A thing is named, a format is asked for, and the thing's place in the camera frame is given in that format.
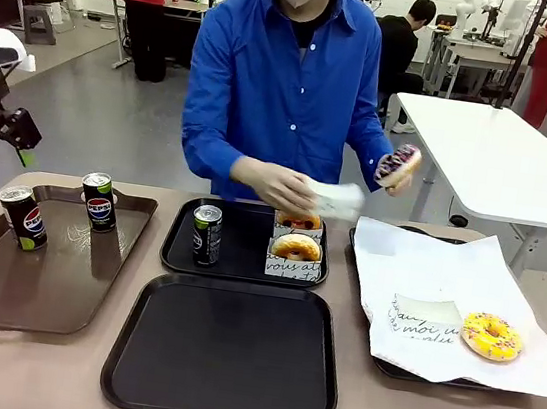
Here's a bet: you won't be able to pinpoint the black Pepsi can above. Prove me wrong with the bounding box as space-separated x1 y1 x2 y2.
75 169 124 236
0 182 55 254
186 202 227 270

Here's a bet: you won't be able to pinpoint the plain glazed donut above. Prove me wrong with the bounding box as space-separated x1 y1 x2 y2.
269 230 325 265

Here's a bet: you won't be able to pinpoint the donuts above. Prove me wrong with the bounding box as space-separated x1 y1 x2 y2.
262 236 326 285

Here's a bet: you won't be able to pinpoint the red glazed donut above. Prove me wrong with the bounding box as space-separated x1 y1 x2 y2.
275 208 324 233

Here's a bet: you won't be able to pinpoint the person's left forearm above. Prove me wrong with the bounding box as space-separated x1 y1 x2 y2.
342 123 399 184

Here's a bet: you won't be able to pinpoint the person's right forearm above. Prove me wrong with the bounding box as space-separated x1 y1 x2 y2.
178 131 251 186

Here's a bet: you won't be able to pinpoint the person's right hand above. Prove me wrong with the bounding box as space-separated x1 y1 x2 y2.
226 153 323 216

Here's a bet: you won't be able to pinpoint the person's left hand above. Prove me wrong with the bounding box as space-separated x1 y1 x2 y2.
383 168 418 200

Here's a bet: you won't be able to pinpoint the grey step stool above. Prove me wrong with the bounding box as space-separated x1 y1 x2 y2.
19 3 62 49

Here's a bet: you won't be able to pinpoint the brown plastic tray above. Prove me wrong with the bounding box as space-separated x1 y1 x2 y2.
0 172 161 349

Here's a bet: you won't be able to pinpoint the person in blue shirt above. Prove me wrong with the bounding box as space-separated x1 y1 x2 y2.
172 0 415 220

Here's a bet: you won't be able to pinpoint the small black plastic tray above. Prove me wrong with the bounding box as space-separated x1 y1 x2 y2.
157 192 337 293

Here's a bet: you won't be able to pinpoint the large black plastic tray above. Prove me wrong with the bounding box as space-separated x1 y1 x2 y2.
96 263 352 409

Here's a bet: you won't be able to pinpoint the seated person in black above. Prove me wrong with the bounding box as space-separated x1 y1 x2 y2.
363 0 439 137

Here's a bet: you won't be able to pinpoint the white paper sheet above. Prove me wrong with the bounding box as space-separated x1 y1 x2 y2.
334 214 547 399

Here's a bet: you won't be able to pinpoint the black tray under paper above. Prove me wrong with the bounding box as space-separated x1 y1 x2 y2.
330 218 517 394

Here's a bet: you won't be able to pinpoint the grey background work table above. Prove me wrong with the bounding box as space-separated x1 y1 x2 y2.
418 25 533 110

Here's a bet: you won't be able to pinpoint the white table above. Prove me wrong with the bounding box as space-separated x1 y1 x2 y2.
374 90 547 282

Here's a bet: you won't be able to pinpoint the black tripod pole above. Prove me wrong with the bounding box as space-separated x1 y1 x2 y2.
492 0 547 115

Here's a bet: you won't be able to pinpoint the yellow sprinkled donut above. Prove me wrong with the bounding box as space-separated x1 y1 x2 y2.
457 308 527 367

